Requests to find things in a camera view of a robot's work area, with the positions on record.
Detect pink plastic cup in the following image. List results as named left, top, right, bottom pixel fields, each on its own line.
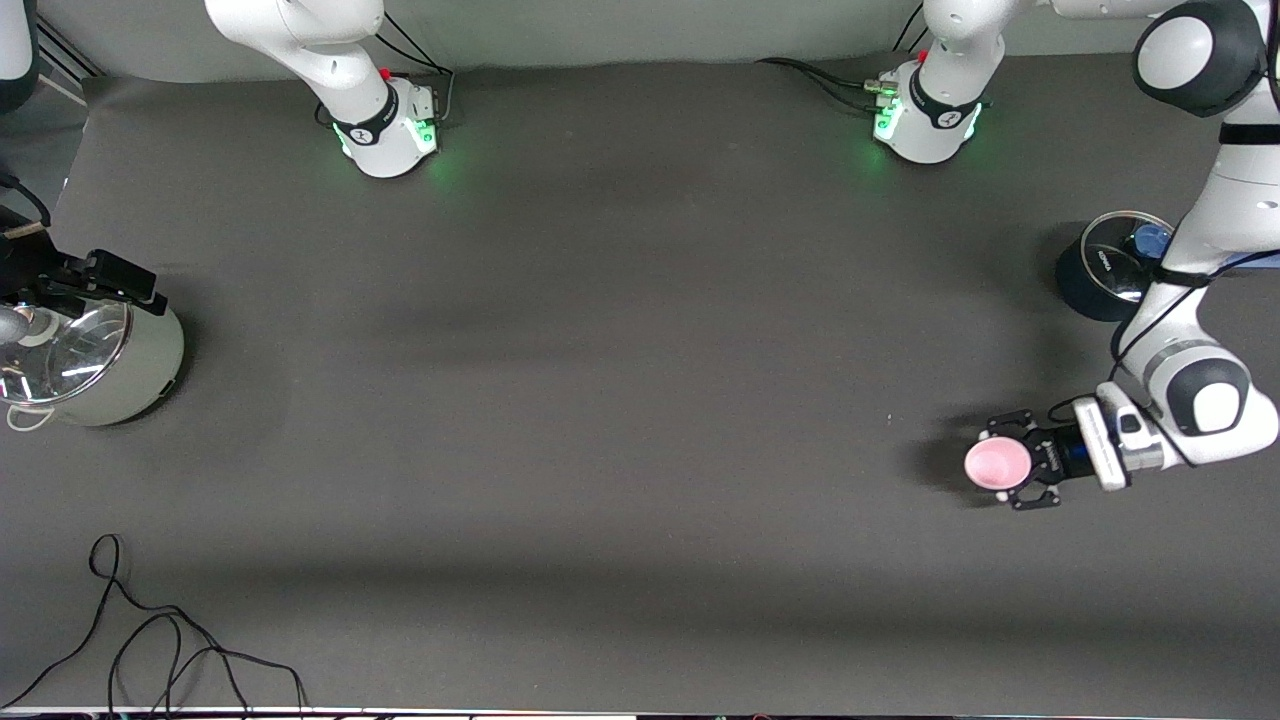
left=964, top=437, right=1032, bottom=491

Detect black left base cables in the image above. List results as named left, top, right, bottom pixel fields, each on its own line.
left=755, top=5, right=936, bottom=116

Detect aluminium frame profile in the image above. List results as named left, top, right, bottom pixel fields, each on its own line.
left=35, top=20, right=101, bottom=106

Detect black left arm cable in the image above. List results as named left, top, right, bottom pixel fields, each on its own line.
left=1045, top=250, right=1280, bottom=423

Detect dark grey table mat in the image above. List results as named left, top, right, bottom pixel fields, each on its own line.
left=0, top=40, right=1280, bottom=716

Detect glass lid with beige knob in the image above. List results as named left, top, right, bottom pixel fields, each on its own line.
left=0, top=300, right=133, bottom=406

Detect glass lid with blue knob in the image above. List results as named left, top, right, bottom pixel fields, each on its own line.
left=1082, top=210, right=1176, bottom=303

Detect black base cables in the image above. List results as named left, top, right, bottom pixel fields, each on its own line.
left=315, top=10, right=456, bottom=129
left=755, top=5, right=936, bottom=116

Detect thin black loose cable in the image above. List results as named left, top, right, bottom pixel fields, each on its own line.
left=0, top=533, right=309, bottom=716

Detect dark blue saucepan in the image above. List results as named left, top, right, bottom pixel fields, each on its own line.
left=1055, top=210, right=1280, bottom=323

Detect black right base cables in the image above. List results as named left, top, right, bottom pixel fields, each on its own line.
left=315, top=10, right=456, bottom=129

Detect stainless steel pot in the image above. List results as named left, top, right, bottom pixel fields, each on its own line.
left=0, top=295, right=186, bottom=431

